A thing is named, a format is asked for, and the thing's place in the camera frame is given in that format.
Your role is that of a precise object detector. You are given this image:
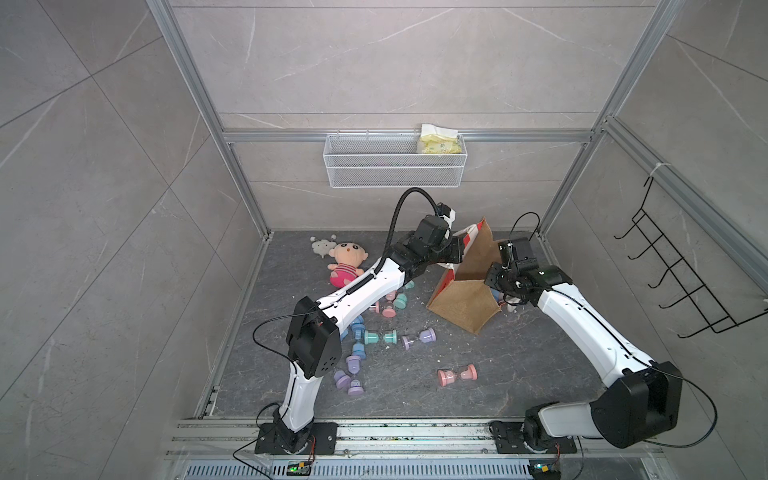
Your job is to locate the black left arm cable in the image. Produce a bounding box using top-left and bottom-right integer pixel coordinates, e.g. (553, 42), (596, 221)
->
(232, 187), (442, 480)

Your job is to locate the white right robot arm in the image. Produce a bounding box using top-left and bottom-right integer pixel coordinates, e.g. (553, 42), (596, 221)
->
(485, 237), (683, 453)

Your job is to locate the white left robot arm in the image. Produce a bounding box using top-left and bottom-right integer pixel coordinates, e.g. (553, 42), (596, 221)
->
(274, 204), (465, 443)

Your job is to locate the green hourglass near bag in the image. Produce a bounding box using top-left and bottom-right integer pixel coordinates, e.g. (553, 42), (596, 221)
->
(392, 280), (415, 310)

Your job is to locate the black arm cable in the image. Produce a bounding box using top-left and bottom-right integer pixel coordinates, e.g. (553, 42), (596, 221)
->
(232, 187), (442, 480)
(508, 211), (719, 450)

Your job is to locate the white fluffy plush toy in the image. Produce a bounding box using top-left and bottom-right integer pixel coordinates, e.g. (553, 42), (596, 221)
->
(310, 235), (337, 258)

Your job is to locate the yellow wipes packet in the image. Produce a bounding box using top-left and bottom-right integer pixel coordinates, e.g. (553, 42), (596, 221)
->
(417, 123), (463, 155)

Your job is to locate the pink hourglass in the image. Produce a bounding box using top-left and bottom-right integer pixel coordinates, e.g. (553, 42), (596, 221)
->
(369, 299), (397, 318)
(437, 364), (478, 387)

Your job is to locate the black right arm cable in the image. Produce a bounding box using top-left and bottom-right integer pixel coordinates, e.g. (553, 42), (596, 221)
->
(508, 211), (719, 450)

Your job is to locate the black wire hook rack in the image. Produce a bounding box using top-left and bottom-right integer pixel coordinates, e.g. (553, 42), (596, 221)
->
(613, 176), (767, 339)

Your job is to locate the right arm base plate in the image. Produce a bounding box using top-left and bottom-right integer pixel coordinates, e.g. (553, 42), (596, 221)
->
(489, 419), (578, 454)

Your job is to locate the white wire wall basket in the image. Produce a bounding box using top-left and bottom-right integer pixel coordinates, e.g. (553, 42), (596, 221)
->
(323, 134), (467, 189)

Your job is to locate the pink plush doll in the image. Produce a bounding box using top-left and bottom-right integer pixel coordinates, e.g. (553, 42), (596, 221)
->
(328, 242), (369, 289)

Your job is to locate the purple hourglass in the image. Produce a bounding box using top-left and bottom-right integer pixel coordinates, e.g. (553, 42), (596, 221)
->
(333, 355), (361, 390)
(401, 328), (436, 351)
(347, 379), (365, 397)

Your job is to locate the blue hourglass in pile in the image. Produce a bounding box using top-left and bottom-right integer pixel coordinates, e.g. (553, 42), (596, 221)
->
(350, 316), (366, 360)

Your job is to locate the pink hourglass lying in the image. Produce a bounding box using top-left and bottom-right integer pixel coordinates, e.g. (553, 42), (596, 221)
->
(369, 299), (397, 318)

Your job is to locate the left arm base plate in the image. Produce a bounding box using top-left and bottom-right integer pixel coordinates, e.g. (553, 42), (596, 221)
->
(254, 422), (339, 455)

